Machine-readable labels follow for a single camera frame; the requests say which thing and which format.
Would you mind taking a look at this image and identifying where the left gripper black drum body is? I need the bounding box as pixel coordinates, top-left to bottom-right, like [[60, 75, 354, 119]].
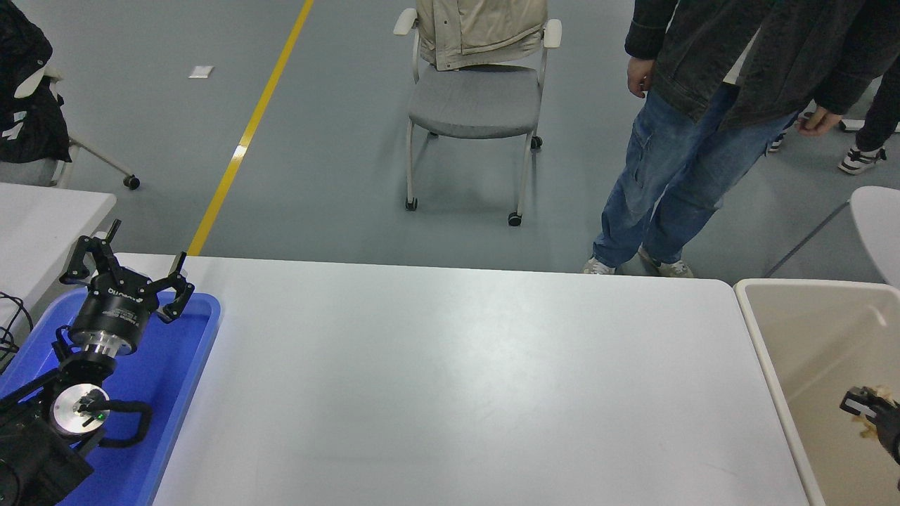
[[69, 269, 158, 338]]

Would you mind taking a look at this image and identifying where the tan paper ball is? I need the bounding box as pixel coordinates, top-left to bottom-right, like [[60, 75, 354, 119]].
[[852, 385, 899, 440]]

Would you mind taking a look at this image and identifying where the person's left hand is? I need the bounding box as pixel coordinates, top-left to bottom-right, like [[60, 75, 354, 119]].
[[799, 109, 843, 136]]

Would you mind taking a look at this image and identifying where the person's right hand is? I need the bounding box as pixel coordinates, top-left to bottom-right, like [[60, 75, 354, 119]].
[[627, 56, 656, 99]]

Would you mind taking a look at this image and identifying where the white rectangular side table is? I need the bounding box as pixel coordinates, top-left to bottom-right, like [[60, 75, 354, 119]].
[[0, 181, 117, 331]]

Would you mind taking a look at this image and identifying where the large pale bin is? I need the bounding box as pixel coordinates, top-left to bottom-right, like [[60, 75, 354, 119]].
[[733, 278, 900, 506]]

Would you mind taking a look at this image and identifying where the blue plastic tray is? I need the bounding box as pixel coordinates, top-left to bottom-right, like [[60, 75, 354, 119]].
[[0, 288, 222, 506]]

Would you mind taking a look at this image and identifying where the black jacket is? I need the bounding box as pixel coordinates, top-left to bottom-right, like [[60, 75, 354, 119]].
[[0, 0, 72, 164]]

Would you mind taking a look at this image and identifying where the white round table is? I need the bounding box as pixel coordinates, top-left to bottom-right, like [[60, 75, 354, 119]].
[[849, 186, 900, 287]]

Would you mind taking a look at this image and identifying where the beige jacket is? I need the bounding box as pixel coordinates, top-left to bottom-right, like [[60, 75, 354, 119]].
[[416, 0, 549, 72]]

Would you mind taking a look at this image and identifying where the white frame castor chair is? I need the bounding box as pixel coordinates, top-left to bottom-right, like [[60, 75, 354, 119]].
[[0, 63, 141, 190]]

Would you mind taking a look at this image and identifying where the thin black cable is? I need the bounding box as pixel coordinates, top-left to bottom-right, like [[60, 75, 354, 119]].
[[0, 292, 34, 370]]

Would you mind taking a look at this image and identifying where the grey seat white frame chair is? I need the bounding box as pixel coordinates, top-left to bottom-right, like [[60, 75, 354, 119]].
[[394, 7, 563, 227]]

